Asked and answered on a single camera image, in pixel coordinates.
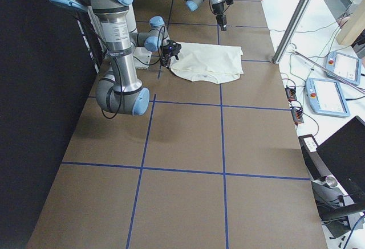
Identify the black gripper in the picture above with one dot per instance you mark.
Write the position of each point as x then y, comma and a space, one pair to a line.
218, 9
166, 53

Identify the cream long-sleeve printed shirt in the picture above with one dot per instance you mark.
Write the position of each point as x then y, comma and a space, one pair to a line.
208, 62

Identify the orange black connector strip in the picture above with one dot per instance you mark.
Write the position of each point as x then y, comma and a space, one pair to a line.
296, 108

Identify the near teach pendant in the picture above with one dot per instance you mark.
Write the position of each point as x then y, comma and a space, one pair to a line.
326, 97

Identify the teach pendant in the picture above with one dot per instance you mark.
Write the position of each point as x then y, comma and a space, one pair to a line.
345, 66
326, 97

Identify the wooden board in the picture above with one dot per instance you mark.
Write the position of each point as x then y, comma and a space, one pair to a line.
353, 27

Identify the far teach pendant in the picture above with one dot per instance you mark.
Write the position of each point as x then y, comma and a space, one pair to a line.
345, 66

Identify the black box with label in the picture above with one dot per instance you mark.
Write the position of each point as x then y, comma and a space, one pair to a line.
318, 170

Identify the black monitor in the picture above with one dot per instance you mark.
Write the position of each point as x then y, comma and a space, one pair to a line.
343, 154

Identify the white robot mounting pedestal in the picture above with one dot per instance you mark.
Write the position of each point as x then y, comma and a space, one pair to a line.
141, 56

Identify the aluminium frame post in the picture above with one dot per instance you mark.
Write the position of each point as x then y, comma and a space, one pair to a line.
291, 29

